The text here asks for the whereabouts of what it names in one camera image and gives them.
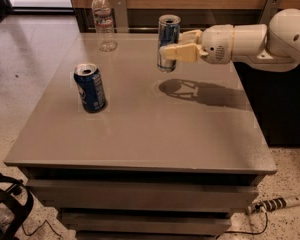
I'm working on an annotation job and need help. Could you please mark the blue pepsi can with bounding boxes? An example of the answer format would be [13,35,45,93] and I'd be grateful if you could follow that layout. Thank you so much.
[73,63,107,113]

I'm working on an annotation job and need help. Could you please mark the black chair base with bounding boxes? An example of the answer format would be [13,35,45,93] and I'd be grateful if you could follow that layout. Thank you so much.
[0,173,34,240]

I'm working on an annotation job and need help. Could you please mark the thin black floor cable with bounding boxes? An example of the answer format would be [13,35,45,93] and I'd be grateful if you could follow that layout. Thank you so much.
[20,219,64,240]

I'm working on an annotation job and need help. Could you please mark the metal bracket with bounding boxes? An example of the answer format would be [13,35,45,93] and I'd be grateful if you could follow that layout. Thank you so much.
[113,0,129,33]
[258,0,282,25]

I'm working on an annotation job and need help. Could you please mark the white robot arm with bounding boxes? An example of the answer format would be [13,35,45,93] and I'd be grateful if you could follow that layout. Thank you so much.
[159,9,300,72]

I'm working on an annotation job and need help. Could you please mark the left metal bracket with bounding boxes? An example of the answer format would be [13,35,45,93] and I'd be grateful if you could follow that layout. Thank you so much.
[113,0,129,33]

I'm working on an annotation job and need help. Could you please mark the redbull can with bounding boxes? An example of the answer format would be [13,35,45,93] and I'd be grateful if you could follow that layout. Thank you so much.
[157,14,181,73]

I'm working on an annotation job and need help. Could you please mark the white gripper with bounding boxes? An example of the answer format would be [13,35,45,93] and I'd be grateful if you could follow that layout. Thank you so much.
[159,24,234,64]

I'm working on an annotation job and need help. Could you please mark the grey drawer cabinet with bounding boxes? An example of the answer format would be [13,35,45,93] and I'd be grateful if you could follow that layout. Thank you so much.
[5,34,276,240]

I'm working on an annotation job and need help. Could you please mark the horizontal metal rail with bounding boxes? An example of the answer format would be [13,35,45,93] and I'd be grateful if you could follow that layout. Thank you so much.
[86,27,205,33]

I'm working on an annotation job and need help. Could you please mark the clear plastic water bottle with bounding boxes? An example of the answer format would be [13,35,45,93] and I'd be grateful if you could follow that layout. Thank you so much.
[91,0,117,52]

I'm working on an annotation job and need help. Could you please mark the white power strip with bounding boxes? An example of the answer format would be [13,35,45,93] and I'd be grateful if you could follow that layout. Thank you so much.
[246,196,300,214]

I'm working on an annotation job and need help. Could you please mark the black power cable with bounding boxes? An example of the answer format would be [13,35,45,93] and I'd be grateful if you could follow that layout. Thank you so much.
[216,211,269,240]

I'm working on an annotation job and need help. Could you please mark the right metal bracket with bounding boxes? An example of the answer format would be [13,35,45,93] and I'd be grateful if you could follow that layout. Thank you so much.
[258,0,282,25]

